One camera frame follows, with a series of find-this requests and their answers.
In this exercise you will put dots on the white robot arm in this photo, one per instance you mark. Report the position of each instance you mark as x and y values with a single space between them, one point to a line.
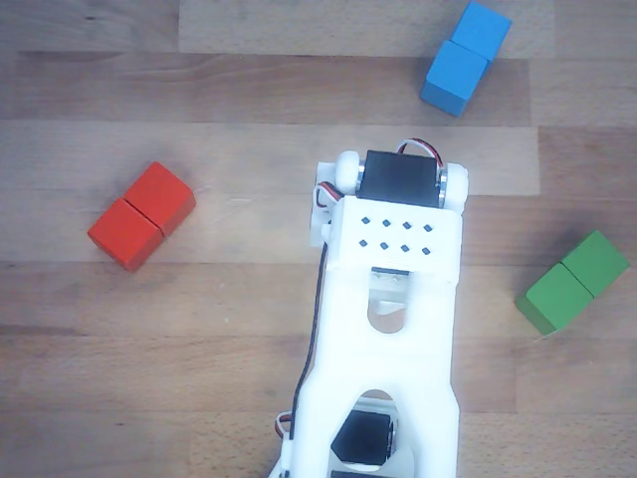
428 348

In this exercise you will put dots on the long red block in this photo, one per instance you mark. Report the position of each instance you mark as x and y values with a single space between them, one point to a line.
142 219

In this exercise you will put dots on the long blue block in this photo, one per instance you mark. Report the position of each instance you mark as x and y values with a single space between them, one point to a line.
463 60

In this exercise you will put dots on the long green block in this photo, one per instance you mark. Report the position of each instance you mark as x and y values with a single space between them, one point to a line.
572 284

